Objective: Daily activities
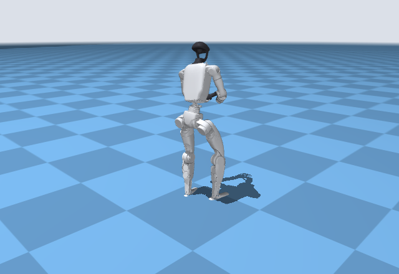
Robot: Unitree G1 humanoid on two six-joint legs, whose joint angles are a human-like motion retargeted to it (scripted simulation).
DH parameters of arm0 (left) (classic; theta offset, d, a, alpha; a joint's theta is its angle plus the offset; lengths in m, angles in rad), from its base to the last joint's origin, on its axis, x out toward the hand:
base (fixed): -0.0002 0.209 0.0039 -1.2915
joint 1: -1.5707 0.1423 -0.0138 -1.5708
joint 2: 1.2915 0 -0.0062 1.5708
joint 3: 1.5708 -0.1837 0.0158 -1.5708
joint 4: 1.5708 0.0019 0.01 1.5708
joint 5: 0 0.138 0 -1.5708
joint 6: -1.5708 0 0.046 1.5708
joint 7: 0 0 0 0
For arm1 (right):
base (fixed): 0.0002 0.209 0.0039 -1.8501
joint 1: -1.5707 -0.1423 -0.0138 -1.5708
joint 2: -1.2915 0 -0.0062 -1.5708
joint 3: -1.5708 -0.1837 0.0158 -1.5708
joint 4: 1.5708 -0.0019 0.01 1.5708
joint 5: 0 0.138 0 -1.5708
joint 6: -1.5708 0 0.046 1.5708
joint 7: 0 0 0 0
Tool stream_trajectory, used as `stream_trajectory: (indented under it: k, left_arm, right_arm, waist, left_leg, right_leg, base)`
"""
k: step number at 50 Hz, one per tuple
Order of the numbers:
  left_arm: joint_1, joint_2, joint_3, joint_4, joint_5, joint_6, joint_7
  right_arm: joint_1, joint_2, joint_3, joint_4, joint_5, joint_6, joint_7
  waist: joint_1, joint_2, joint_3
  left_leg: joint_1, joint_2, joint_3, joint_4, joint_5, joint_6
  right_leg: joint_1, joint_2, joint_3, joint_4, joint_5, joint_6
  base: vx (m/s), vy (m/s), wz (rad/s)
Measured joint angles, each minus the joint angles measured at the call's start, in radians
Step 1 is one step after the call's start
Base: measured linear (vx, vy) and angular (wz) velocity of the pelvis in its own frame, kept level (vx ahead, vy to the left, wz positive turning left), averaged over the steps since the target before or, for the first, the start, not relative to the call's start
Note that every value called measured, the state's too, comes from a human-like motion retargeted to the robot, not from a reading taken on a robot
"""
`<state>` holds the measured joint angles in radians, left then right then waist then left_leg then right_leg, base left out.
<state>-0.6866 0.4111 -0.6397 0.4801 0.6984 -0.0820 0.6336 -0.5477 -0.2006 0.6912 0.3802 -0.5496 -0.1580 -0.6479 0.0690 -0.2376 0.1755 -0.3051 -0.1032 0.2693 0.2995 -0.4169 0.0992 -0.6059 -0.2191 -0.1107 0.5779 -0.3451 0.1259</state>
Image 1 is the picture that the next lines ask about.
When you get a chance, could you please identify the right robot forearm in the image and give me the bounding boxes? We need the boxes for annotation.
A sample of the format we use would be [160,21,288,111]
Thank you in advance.
[216,90,227,104]

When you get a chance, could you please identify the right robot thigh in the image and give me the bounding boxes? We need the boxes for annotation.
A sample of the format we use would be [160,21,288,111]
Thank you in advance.
[196,119,224,165]

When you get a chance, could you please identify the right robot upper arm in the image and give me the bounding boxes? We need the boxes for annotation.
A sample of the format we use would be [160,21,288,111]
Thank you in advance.
[206,65,226,98]

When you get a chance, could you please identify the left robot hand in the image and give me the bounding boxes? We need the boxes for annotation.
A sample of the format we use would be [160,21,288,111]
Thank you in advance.
[207,93,217,100]

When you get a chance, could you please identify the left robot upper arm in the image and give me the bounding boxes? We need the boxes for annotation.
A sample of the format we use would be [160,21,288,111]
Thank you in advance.
[179,69,185,94]

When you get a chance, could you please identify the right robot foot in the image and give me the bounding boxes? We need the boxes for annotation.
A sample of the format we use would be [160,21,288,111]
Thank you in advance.
[209,192,229,201]

